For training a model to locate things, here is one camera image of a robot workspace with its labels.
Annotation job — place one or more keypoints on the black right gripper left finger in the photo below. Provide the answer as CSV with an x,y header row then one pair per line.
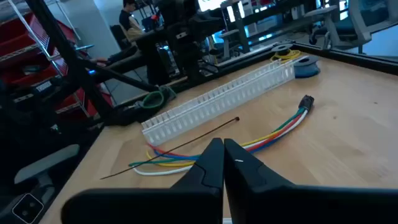
x,y
186,205

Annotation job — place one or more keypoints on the grey office chair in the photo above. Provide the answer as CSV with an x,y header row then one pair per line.
x,y
46,161

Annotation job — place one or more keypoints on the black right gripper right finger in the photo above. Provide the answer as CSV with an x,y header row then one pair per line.
x,y
280,205

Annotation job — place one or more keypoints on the white black tape roll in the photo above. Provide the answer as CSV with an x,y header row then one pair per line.
x,y
306,70

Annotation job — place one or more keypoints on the white blue office chair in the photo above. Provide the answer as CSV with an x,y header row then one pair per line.
x,y
360,28

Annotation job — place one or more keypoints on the person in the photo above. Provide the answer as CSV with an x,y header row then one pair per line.
x,y
127,20

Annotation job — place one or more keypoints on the red storage bin shelving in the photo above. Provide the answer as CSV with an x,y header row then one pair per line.
x,y
18,40

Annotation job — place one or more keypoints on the black zip tie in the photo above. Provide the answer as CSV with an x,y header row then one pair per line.
x,y
186,143

